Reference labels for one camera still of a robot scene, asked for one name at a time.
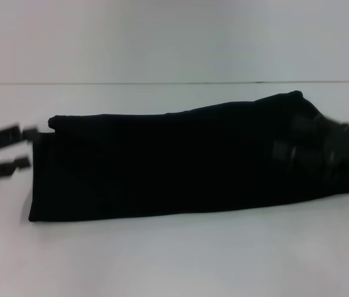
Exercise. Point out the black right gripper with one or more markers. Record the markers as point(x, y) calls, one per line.
point(344, 151)

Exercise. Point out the black shirt with FREE print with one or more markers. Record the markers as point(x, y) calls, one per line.
point(168, 167)

